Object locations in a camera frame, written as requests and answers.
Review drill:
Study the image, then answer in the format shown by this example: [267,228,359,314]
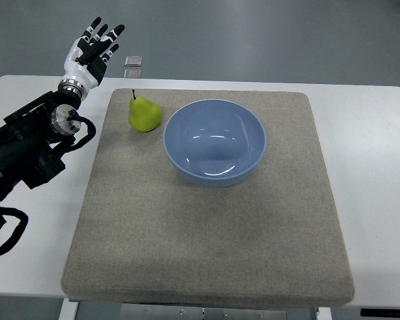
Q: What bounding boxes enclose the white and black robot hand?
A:
[62,17,125,95]

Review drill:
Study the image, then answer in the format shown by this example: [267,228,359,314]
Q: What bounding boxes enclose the green pear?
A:
[128,89,162,133]

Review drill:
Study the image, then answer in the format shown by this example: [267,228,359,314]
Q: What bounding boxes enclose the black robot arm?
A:
[0,79,96,202]

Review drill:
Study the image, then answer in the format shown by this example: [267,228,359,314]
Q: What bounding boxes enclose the blue bowl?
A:
[163,99,267,188]

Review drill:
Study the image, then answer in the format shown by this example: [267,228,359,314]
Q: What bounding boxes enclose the upper floor plate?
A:
[124,56,143,67]

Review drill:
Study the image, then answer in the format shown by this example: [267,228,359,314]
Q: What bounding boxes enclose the grey fabric mat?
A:
[61,89,355,309]

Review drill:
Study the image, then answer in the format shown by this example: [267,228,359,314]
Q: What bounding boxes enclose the metal table frame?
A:
[59,298,333,319]

